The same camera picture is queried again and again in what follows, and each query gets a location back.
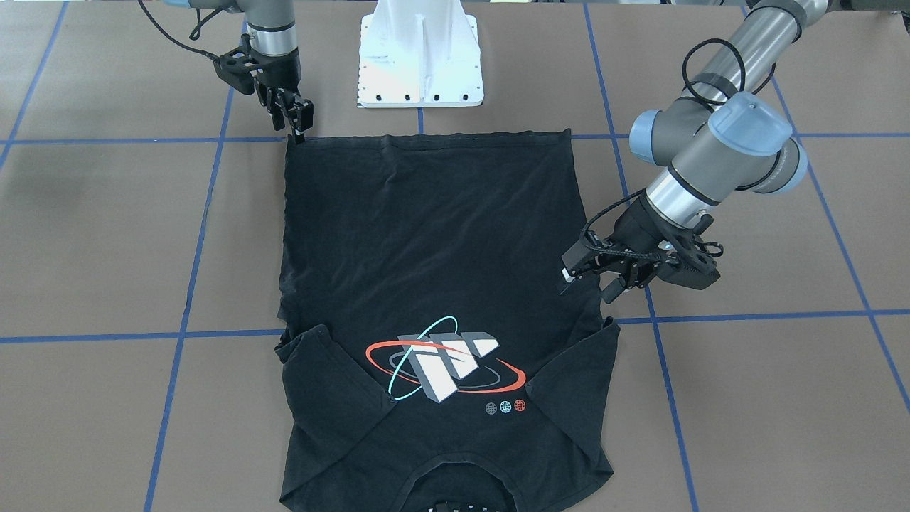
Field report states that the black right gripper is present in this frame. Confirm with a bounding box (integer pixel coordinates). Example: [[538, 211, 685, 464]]
[[215, 48, 314, 143]]

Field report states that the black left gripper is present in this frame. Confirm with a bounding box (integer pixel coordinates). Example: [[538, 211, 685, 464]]
[[558, 193, 722, 304]]

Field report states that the black printed t-shirt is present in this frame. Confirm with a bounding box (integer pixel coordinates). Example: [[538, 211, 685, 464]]
[[275, 130, 620, 511]]

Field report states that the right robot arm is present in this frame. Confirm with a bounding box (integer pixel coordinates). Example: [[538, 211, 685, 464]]
[[168, 1, 314, 144]]

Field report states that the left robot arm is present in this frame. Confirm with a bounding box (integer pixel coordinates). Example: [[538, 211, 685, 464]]
[[562, 1, 830, 304]]

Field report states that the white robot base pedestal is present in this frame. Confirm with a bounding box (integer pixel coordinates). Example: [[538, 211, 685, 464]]
[[357, 1, 485, 108]]

